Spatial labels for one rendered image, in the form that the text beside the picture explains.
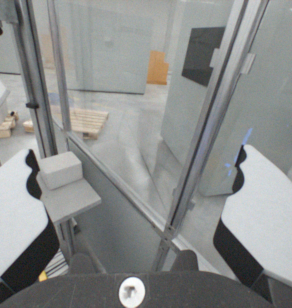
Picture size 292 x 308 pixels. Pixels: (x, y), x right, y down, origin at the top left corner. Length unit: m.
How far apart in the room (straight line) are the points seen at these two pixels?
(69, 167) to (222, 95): 0.75
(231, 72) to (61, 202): 0.81
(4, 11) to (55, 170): 0.61
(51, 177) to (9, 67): 7.05
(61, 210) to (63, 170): 0.18
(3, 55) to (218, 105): 7.63
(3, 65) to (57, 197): 7.14
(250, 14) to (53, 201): 0.88
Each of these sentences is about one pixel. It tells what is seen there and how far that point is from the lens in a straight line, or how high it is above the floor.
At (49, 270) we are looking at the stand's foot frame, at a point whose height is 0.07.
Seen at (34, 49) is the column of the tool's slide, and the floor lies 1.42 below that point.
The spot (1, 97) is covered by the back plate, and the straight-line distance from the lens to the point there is 0.62.
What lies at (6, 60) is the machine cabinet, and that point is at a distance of 7.81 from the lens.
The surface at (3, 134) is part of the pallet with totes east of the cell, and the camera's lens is 3.43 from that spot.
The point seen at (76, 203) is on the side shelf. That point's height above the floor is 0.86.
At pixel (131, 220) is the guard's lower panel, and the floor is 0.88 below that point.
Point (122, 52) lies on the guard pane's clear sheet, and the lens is 0.59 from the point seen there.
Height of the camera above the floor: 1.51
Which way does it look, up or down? 33 degrees down
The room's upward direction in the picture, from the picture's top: 9 degrees clockwise
